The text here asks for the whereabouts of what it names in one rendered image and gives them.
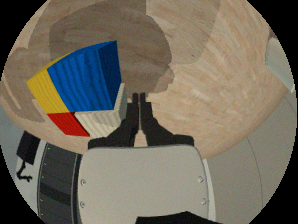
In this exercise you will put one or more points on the beige mug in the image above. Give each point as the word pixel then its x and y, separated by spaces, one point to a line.
pixel 277 62

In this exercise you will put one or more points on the red cube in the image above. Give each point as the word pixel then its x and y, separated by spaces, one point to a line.
pixel 68 124

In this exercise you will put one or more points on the blue cube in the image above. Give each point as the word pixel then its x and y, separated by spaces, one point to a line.
pixel 88 79

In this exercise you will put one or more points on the yellow cube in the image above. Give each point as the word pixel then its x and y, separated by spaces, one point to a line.
pixel 45 92

